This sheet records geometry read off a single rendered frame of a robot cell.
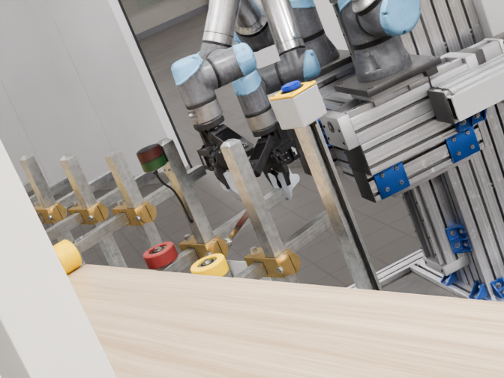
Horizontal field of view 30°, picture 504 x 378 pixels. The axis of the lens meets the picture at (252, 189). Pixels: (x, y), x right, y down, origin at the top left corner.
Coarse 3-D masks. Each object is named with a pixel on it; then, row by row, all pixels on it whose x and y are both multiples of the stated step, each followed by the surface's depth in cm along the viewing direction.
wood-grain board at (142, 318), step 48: (96, 288) 219; (144, 288) 207; (192, 288) 195; (240, 288) 185; (288, 288) 176; (336, 288) 168; (144, 336) 181; (192, 336) 173; (240, 336) 165; (288, 336) 158; (336, 336) 151; (384, 336) 145; (432, 336) 139; (480, 336) 134
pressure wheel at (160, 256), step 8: (152, 248) 229; (160, 248) 227; (168, 248) 224; (144, 256) 226; (152, 256) 223; (160, 256) 223; (168, 256) 224; (176, 256) 226; (152, 264) 224; (160, 264) 224; (168, 264) 224
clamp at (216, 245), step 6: (192, 240) 235; (210, 240) 230; (216, 240) 228; (222, 240) 229; (180, 246) 236; (186, 246) 234; (192, 246) 232; (198, 246) 230; (204, 246) 228; (210, 246) 228; (216, 246) 227; (222, 246) 228; (198, 252) 231; (204, 252) 229; (210, 252) 227; (216, 252) 227; (222, 252) 229
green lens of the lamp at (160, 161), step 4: (160, 156) 220; (164, 156) 222; (152, 160) 219; (156, 160) 219; (160, 160) 220; (164, 160) 221; (140, 164) 221; (144, 164) 219; (148, 164) 219; (152, 164) 219; (156, 164) 219; (160, 164) 219; (164, 164) 220; (144, 168) 220; (148, 168) 219; (152, 168) 219; (156, 168) 219
